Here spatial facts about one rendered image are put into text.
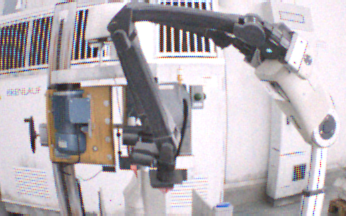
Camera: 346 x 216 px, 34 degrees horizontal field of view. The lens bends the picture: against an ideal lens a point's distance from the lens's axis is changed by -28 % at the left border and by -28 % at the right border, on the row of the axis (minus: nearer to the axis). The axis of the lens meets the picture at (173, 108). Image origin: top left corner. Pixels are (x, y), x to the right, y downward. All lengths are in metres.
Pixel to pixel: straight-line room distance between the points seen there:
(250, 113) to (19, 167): 2.72
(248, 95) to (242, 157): 0.60
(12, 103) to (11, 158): 0.53
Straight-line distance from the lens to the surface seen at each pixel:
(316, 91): 2.14
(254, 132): 7.04
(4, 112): 5.67
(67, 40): 2.90
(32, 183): 5.70
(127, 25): 1.99
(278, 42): 1.94
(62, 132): 2.67
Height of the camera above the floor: 1.40
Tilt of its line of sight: 3 degrees down
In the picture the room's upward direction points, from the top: 1 degrees counter-clockwise
